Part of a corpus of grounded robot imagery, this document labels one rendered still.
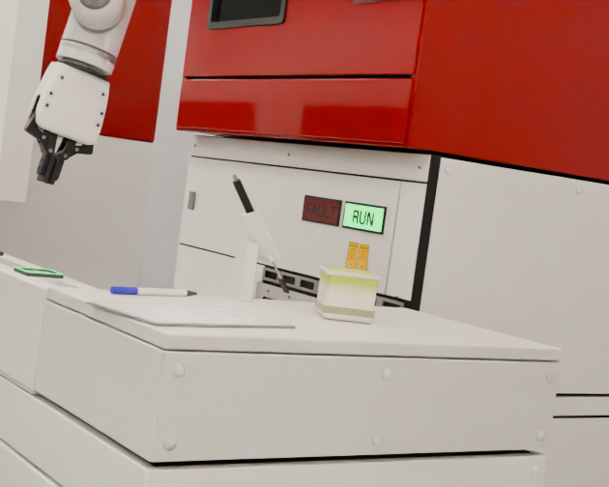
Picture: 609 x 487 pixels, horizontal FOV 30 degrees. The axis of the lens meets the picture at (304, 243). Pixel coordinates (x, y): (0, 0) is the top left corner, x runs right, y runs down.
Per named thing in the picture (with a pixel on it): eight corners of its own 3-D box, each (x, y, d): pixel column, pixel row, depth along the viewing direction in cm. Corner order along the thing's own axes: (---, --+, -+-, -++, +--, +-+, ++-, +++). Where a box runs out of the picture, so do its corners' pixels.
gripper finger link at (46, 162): (54, 138, 165) (40, 182, 165) (35, 130, 163) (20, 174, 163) (63, 139, 162) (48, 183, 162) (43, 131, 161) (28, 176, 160)
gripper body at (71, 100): (103, 76, 171) (80, 146, 170) (43, 51, 165) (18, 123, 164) (125, 76, 164) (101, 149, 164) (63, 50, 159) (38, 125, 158)
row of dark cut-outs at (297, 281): (264, 279, 222) (266, 267, 221) (404, 317, 186) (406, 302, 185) (261, 278, 221) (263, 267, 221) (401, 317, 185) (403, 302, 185)
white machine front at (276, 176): (179, 311, 254) (202, 135, 251) (407, 394, 187) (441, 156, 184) (166, 311, 252) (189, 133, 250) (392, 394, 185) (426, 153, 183)
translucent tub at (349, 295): (363, 317, 161) (370, 271, 161) (374, 325, 154) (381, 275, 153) (312, 311, 160) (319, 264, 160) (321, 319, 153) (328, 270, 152)
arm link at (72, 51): (104, 63, 171) (98, 81, 171) (52, 40, 166) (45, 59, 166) (128, 62, 164) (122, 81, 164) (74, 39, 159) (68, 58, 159)
